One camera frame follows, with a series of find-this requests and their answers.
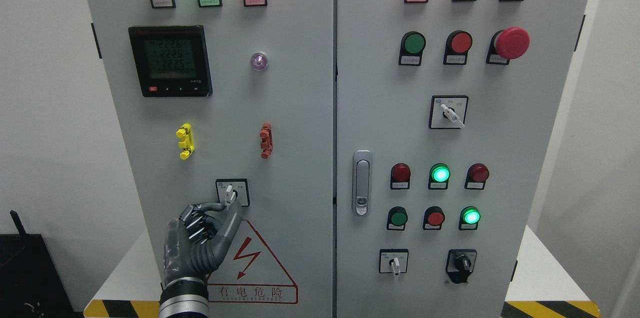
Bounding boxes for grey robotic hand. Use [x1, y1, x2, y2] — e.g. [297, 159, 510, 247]
[163, 201, 243, 288]

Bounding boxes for white rotary selector switch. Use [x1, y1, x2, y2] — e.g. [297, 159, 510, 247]
[378, 249, 409, 276]
[215, 178, 250, 207]
[429, 95, 469, 129]

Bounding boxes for red high voltage warning sticker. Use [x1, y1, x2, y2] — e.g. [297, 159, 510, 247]
[207, 220, 298, 305]

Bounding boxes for yellow terminal connector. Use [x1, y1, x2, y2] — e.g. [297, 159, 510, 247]
[175, 123, 195, 160]

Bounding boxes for red terminal connector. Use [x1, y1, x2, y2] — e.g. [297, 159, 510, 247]
[259, 122, 274, 160]

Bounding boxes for black box with antenna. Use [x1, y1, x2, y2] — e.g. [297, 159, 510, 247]
[0, 210, 76, 318]

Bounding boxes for grey electrical cabinet left door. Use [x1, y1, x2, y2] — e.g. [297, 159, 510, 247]
[87, 0, 334, 318]

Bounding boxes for grey electrical cabinet door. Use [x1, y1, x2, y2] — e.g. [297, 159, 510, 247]
[87, 0, 334, 318]
[335, 0, 587, 318]

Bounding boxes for black digital power meter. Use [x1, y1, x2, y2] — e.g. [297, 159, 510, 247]
[128, 25, 213, 97]

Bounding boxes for clear white indicator lamp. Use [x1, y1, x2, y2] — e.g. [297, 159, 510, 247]
[250, 51, 269, 72]

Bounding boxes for dark red lamp left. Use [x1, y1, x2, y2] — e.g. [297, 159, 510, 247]
[390, 163, 411, 189]

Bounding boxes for red push button lower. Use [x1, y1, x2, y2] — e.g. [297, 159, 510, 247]
[422, 206, 446, 230]

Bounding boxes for red push button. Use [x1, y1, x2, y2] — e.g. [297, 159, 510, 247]
[422, 206, 446, 230]
[442, 30, 473, 65]

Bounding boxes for lit green lamp middle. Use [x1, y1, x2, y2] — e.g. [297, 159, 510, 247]
[428, 163, 451, 190]

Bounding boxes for lit green push button lower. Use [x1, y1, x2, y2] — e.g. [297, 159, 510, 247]
[458, 206, 482, 230]

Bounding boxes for dark red lamp right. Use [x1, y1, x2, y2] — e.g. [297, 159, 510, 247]
[464, 163, 490, 190]

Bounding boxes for green push button upper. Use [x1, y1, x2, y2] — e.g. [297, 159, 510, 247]
[398, 30, 426, 67]

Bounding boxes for grey electrical cabinet right door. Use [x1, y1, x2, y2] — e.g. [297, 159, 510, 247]
[335, 0, 587, 318]

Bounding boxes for red push button upper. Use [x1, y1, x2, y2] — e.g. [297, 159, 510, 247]
[442, 30, 473, 65]

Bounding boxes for white platform with hazard stripes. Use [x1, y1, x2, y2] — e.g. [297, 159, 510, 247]
[83, 228, 601, 318]

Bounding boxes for red emergency stop mushroom button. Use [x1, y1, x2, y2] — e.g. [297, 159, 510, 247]
[486, 26, 531, 65]

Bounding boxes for silver door lock handle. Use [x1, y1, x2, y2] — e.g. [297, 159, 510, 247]
[351, 150, 373, 217]

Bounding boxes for black rotary knob switch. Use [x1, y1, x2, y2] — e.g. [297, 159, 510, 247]
[445, 249, 478, 284]

